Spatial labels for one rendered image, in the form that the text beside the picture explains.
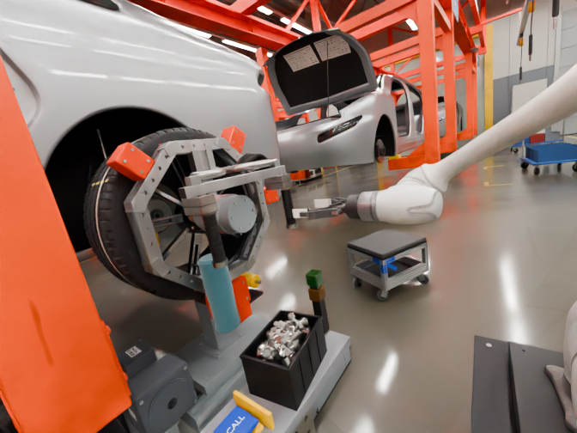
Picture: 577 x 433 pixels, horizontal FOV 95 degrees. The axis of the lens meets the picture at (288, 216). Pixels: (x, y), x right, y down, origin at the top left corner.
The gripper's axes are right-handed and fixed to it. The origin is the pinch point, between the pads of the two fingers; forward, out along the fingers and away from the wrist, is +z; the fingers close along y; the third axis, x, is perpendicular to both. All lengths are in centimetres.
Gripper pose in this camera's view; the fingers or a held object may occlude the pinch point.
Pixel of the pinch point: (306, 208)
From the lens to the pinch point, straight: 93.6
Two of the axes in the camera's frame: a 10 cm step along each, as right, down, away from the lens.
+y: 6.0, -2.8, 7.5
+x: -1.8, -9.6, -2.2
